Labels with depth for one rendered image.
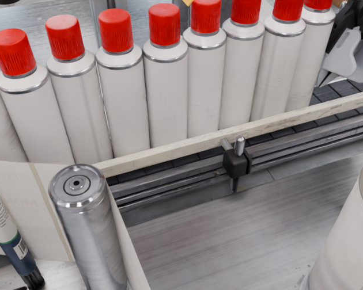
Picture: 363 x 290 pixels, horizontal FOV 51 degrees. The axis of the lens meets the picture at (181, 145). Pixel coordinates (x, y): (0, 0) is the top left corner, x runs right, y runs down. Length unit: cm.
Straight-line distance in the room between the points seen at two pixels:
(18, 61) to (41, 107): 5
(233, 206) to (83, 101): 22
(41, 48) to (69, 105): 47
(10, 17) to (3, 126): 63
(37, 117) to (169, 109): 15
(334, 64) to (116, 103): 31
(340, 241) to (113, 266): 18
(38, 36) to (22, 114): 53
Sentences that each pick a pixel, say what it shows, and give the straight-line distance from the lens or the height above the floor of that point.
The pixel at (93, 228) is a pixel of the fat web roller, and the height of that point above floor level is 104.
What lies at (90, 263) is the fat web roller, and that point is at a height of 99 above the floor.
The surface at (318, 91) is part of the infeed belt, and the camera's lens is 68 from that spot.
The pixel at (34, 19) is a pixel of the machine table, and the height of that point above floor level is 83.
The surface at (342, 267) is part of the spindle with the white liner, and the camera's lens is 33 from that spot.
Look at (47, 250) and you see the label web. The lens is 40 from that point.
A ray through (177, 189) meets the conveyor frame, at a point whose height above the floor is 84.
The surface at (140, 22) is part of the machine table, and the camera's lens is 95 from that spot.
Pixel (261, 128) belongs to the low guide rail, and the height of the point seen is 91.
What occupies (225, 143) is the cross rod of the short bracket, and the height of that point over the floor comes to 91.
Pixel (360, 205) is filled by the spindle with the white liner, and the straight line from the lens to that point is 29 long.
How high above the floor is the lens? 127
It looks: 45 degrees down
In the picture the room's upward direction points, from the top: straight up
